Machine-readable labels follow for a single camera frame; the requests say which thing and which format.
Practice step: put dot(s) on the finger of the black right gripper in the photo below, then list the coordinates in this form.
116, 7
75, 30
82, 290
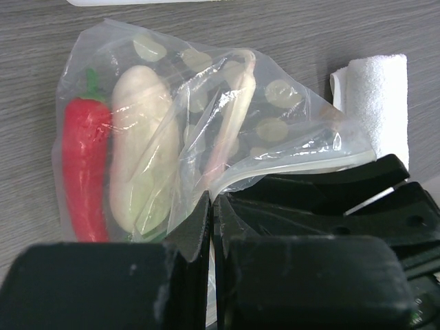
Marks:
326, 193
407, 216

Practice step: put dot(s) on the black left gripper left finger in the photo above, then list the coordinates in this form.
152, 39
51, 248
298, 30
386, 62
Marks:
113, 285

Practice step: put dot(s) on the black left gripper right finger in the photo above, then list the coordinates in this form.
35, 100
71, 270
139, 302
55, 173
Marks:
305, 282

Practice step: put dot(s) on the green fake vegetable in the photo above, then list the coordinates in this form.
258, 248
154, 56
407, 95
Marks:
150, 237

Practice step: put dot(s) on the white fake radish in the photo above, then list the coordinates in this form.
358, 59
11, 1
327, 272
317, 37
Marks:
145, 151

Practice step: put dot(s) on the clear dotted zip top bag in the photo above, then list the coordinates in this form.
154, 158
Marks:
240, 117

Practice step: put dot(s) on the red fake chili pepper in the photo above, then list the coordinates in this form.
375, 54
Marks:
86, 130

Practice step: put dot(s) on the rolled white towel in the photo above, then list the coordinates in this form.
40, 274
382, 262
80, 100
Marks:
374, 91

